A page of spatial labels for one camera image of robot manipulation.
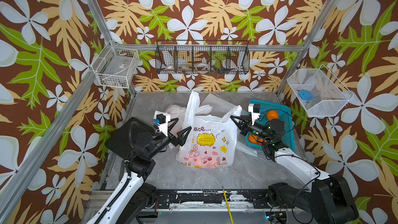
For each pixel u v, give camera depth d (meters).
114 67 0.85
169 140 0.61
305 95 0.84
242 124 0.69
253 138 0.89
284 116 0.98
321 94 0.82
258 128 0.66
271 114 1.01
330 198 0.40
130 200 0.49
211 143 0.77
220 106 1.08
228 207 0.73
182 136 0.61
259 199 0.73
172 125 0.71
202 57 0.97
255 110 0.64
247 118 0.68
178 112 0.90
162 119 0.58
